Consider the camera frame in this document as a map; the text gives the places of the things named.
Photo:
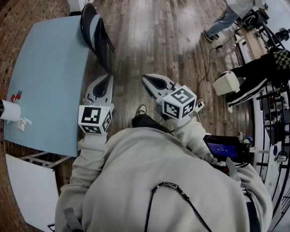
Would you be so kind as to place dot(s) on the small white packet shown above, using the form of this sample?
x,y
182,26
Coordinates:
x,y
21,126

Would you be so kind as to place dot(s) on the wooden bench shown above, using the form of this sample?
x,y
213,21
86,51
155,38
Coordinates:
x,y
253,45

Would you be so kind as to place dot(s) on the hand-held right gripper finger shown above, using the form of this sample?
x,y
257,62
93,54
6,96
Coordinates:
x,y
149,88
168,82

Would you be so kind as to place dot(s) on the person's legs black trousers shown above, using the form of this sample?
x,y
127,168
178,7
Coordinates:
x,y
145,122

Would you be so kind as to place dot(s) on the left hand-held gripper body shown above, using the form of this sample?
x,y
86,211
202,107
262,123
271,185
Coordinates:
x,y
94,118

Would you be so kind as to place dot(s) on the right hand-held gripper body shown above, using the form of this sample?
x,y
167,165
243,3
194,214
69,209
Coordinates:
x,y
178,103

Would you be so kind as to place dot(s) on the small red packet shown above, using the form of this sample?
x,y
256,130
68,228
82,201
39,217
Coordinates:
x,y
18,95
13,98

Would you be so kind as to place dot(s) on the light blue table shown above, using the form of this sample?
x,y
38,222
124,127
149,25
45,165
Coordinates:
x,y
48,81

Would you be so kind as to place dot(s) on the person's left forearm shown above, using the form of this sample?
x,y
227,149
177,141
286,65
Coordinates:
x,y
91,149

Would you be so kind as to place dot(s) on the person's grey hoodie torso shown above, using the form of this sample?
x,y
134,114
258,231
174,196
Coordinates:
x,y
147,158

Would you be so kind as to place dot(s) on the white power strip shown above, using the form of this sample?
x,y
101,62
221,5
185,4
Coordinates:
x,y
200,105

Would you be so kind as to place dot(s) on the black metal railing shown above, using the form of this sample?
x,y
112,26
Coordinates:
x,y
270,96

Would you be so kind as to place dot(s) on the white board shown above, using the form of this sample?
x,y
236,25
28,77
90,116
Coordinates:
x,y
31,190

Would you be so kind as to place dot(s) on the black folding chair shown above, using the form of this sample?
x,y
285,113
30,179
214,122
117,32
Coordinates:
x,y
102,47

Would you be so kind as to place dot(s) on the black screen device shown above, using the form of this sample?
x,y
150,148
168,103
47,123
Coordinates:
x,y
222,149

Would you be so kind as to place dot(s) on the person's right forearm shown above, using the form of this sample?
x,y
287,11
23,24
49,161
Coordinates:
x,y
193,134

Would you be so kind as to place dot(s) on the cream plastic trash bin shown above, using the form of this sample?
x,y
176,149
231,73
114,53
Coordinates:
x,y
226,83

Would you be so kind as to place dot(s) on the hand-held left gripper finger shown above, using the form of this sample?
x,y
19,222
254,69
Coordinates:
x,y
90,89
110,93

